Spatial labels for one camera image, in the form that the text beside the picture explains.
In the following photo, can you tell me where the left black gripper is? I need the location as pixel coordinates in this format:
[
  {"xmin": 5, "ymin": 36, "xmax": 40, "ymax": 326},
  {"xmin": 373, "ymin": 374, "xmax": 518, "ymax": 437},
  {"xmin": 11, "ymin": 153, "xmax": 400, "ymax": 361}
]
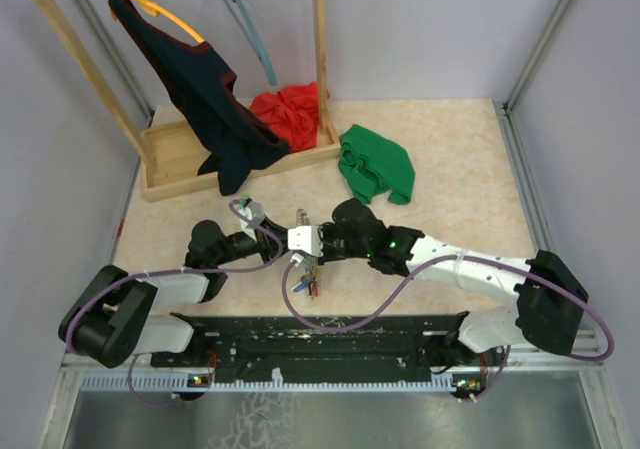
[{"xmin": 214, "ymin": 215, "xmax": 290, "ymax": 266}]

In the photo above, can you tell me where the large keyring with blue handle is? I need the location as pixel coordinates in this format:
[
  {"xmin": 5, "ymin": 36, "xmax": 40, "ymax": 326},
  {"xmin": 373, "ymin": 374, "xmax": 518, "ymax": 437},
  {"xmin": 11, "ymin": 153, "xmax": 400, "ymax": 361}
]
[{"xmin": 291, "ymin": 208, "xmax": 319, "ymax": 299}]

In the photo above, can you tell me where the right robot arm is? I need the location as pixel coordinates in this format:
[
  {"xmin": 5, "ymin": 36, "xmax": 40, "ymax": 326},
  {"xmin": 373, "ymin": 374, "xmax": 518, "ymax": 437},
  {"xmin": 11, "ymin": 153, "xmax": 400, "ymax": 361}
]
[{"xmin": 320, "ymin": 199, "xmax": 588, "ymax": 365}]

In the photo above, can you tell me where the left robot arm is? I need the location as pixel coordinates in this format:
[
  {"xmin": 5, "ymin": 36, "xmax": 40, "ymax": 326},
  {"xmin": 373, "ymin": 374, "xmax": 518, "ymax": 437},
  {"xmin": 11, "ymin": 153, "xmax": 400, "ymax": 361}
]
[{"xmin": 58, "ymin": 218, "xmax": 287, "ymax": 369}]

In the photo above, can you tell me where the green cloth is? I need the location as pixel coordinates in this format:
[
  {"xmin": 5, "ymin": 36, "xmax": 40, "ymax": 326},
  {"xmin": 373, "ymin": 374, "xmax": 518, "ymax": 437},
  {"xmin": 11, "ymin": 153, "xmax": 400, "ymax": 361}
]
[{"xmin": 338, "ymin": 124, "xmax": 416, "ymax": 205}]

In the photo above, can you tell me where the wooden clothes rack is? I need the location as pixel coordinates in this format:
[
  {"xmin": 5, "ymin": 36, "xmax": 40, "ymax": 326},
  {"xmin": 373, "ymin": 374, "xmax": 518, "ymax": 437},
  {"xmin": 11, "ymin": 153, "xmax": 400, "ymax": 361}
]
[{"xmin": 32, "ymin": 0, "xmax": 340, "ymax": 202}]

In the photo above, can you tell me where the red cloth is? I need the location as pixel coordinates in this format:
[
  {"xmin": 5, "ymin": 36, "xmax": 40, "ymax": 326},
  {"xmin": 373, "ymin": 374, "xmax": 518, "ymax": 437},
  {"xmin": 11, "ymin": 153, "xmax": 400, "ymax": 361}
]
[{"xmin": 249, "ymin": 81, "xmax": 319, "ymax": 153}]

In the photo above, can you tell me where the dark navy garment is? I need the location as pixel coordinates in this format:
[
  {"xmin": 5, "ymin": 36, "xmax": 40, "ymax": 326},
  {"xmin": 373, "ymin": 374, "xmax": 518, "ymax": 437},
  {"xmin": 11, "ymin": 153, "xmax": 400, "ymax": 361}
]
[{"xmin": 108, "ymin": 0, "xmax": 291, "ymax": 196}]

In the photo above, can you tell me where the grey blue hanger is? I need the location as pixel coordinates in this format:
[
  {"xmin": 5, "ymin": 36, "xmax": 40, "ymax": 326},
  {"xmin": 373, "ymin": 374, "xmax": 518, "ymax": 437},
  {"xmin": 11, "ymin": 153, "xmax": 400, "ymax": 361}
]
[{"xmin": 222, "ymin": 0, "xmax": 278, "ymax": 87}]

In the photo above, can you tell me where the yellow hanger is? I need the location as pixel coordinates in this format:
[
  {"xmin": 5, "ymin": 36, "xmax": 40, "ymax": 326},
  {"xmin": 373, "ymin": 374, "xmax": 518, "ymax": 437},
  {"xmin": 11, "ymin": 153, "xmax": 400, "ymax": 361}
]
[{"xmin": 128, "ymin": 0, "xmax": 205, "ymax": 44}]

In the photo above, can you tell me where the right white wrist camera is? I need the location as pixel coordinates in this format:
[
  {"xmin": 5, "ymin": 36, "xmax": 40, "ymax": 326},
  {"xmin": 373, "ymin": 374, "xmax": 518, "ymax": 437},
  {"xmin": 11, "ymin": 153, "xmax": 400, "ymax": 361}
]
[{"xmin": 287, "ymin": 225, "xmax": 323, "ymax": 258}]

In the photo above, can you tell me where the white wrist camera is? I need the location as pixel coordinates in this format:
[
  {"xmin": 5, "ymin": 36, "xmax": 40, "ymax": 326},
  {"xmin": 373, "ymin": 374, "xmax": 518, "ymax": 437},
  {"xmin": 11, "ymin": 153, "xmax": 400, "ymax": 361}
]
[
  {"xmin": 287, "ymin": 225, "xmax": 323, "ymax": 258},
  {"xmin": 237, "ymin": 197, "xmax": 265, "ymax": 233}
]

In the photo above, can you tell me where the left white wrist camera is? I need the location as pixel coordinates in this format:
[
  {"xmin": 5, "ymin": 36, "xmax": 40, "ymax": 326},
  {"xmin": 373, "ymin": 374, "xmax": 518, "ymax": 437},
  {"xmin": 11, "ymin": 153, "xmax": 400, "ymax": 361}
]
[{"xmin": 237, "ymin": 197, "xmax": 265, "ymax": 233}]

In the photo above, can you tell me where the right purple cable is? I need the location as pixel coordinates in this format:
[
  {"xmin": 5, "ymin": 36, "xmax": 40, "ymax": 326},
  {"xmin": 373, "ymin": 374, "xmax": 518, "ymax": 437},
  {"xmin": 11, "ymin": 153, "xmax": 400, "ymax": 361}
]
[{"xmin": 280, "ymin": 253, "xmax": 615, "ymax": 403}]

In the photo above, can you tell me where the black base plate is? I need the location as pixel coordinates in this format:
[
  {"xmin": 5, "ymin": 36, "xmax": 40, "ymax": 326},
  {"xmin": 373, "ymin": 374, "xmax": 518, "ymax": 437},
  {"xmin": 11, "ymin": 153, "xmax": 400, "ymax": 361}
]
[{"xmin": 151, "ymin": 315, "xmax": 504, "ymax": 384}]

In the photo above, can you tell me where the grey cable duct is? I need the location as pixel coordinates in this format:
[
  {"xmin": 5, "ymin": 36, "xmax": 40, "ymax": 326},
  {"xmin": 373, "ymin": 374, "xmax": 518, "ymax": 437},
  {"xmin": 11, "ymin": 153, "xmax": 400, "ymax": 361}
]
[{"xmin": 79, "ymin": 371, "xmax": 481, "ymax": 394}]

